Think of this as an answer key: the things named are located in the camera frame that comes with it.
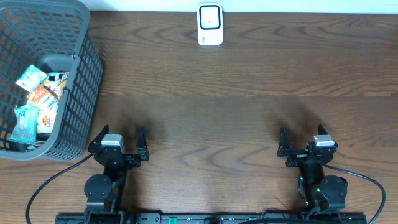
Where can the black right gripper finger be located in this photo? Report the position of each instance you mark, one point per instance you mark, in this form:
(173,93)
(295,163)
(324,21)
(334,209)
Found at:
(322,130)
(284,143)

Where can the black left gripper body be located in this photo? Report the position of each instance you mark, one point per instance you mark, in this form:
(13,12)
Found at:
(121,157)

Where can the large beige snack bag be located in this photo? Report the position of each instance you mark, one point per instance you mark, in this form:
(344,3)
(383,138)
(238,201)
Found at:
(54,83)

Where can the orange tissue pack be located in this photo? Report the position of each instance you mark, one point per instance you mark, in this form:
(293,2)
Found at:
(42,98)

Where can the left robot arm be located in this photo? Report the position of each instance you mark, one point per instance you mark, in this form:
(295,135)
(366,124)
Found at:
(104,191)

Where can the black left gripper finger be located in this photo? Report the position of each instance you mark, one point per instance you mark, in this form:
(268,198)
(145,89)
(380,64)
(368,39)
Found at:
(141,145)
(98,139)

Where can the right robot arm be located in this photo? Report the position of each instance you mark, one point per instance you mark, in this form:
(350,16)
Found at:
(324,194)

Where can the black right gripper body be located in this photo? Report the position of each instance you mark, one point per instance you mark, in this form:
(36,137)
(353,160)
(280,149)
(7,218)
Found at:
(297,157)

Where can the mint green wipes pack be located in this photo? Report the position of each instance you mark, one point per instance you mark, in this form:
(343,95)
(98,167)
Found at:
(25,130)

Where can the grey plastic shopping basket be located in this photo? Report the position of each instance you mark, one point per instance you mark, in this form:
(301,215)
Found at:
(53,36)

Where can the white barcode scanner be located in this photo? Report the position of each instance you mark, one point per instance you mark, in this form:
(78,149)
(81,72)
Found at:
(210,24)

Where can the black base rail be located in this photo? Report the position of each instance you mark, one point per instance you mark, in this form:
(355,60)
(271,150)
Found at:
(156,218)

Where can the teal white tissue pack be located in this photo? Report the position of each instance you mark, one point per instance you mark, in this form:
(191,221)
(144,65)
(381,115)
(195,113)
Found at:
(31,78)

